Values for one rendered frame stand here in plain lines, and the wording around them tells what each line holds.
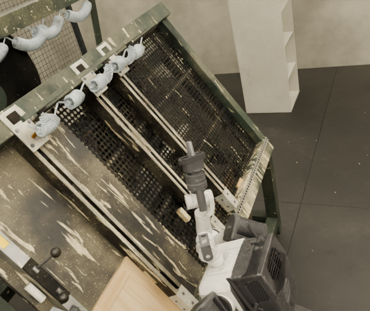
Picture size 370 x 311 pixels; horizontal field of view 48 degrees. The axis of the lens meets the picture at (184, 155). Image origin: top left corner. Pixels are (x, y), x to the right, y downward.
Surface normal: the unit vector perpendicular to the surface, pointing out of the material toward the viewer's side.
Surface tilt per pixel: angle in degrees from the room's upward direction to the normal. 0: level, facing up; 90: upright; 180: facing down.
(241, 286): 90
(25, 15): 90
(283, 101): 90
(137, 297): 60
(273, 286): 67
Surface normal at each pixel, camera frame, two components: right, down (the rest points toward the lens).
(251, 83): -0.38, 0.55
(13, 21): 0.91, 0.01
